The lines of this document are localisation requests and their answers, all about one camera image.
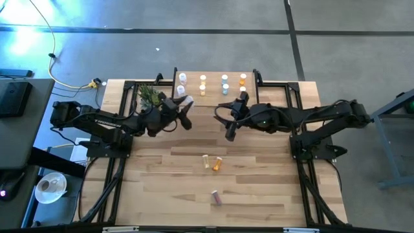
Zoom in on grey metal table stand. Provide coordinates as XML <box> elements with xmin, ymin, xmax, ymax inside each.
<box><xmin>355</xmin><ymin>87</ymin><xmax>414</xmax><ymax>189</ymax></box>

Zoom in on black box device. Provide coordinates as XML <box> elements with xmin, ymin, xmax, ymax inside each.
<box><xmin>0</xmin><ymin>80</ymin><xmax>34</xmax><ymax>118</ymax></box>

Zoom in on clear tube with pink pieces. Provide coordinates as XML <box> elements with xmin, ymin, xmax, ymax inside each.
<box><xmin>210</xmin><ymin>190</ymin><xmax>223</xmax><ymax>206</ymax></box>

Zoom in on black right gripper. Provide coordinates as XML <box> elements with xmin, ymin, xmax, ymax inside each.
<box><xmin>224</xmin><ymin>91</ymin><xmax>260</xmax><ymax>142</ymax></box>

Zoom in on white bowl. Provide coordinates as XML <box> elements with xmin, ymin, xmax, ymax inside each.
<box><xmin>34</xmin><ymin>172</ymin><xmax>69</xmax><ymax>205</ymax></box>

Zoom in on grey side desk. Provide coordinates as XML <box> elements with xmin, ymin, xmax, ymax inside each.
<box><xmin>0</xmin><ymin>77</ymin><xmax>56</xmax><ymax>233</ymax></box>

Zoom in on flat black bar device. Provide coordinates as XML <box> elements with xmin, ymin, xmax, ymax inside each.
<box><xmin>0</xmin><ymin>68</ymin><xmax>34</xmax><ymax>78</ymax></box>

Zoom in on succulent plant in black pot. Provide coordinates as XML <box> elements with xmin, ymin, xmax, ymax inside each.
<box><xmin>137</xmin><ymin>83</ymin><xmax>164</xmax><ymax>111</ymax></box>

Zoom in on white paper sheet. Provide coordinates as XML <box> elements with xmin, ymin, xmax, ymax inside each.
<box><xmin>69</xmin><ymin>137</ymin><xmax>92</xmax><ymax>164</ymax></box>

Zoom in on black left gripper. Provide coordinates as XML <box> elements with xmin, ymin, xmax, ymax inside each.
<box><xmin>141</xmin><ymin>94</ymin><xmax>195</xmax><ymax>137</ymax></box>

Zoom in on black aluminium rig frame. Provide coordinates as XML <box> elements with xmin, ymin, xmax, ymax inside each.
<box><xmin>72</xmin><ymin>66</ymin><xmax>350</xmax><ymax>233</ymax></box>

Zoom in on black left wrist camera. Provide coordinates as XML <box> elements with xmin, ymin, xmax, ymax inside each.
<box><xmin>160</xmin><ymin>96</ymin><xmax>178</xmax><ymax>113</ymax></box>

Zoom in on yellow power cable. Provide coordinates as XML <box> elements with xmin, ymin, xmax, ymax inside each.
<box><xmin>28</xmin><ymin>0</ymin><xmax>98</xmax><ymax>90</ymax></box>

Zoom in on wooden shelf black metal legs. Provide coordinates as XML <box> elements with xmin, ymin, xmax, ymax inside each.
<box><xmin>170</xmin><ymin>67</ymin><xmax>263</xmax><ymax>109</ymax></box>

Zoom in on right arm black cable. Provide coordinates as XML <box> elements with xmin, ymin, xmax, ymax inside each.
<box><xmin>213</xmin><ymin>102</ymin><xmax>246</xmax><ymax>129</ymax></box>

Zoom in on white label strip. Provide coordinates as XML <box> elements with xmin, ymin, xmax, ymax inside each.
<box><xmin>283</xmin><ymin>227</ymin><xmax>320</xmax><ymax>233</ymax></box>
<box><xmin>102</xmin><ymin>226</ymin><xmax>140</xmax><ymax>233</ymax></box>

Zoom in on black desk beam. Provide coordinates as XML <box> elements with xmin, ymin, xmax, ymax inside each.
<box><xmin>28</xmin><ymin>146</ymin><xmax>87</xmax><ymax>179</ymax></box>

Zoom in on black computer mouse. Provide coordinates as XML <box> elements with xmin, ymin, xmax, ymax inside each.
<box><xmin>0</xmin><ymin>170</ymin><xmax>26</xmax><ymax>202</ymax></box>

